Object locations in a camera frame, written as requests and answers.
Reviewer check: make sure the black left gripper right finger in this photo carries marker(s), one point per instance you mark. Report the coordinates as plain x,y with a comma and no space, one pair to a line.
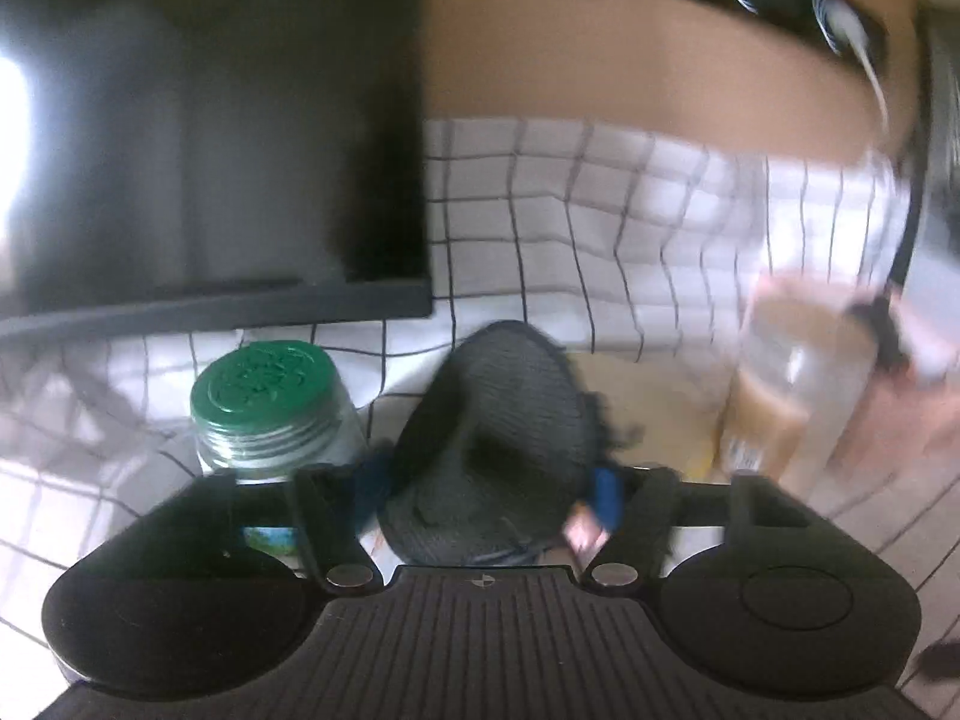
641,504

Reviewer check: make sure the black knit cloth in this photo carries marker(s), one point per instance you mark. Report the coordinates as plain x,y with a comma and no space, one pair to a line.
502,445

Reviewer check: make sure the clear jar tan lid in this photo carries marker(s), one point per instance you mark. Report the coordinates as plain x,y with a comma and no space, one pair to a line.
806,354

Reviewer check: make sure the pink storage box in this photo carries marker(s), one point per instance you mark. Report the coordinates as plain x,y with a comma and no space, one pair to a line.
906,415

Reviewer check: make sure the green lid glass jar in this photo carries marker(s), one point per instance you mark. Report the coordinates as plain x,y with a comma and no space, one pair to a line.
272,408

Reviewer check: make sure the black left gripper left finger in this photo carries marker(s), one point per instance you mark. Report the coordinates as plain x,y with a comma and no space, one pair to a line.
330,506

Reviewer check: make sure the white checkered tablecloth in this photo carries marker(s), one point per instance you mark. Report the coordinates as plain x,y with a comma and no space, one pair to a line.
613,241

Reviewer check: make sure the black monitor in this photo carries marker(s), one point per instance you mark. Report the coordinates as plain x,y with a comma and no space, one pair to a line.
176,165

